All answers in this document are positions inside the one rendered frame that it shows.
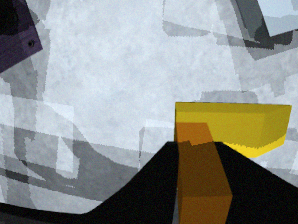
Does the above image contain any yellow chock with orange handle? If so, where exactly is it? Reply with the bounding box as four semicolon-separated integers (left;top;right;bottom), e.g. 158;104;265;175
173;101;291;224

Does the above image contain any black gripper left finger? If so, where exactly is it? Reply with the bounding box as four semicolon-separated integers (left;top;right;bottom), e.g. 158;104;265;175
0;141;178;224

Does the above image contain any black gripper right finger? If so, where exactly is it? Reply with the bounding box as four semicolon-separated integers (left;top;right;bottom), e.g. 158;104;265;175
214;141;298;224

